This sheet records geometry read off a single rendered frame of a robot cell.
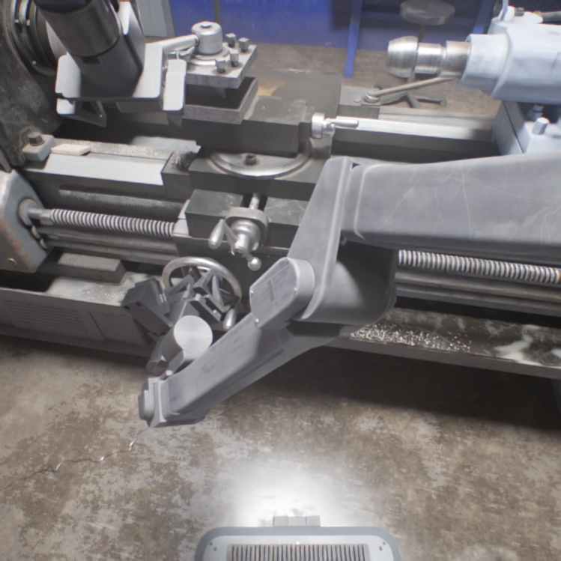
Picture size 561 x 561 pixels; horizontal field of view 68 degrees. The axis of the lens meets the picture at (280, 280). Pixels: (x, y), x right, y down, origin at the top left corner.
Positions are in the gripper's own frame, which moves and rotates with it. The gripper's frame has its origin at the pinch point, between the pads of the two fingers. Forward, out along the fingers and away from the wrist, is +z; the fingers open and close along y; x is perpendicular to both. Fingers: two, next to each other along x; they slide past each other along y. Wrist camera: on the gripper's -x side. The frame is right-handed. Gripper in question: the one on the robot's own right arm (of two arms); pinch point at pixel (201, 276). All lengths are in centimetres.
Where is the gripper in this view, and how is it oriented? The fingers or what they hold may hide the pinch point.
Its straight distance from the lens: 77.9
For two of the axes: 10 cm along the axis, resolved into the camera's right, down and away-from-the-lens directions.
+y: -8.5, 2.2, 4.7
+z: 1.7, -7.5, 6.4
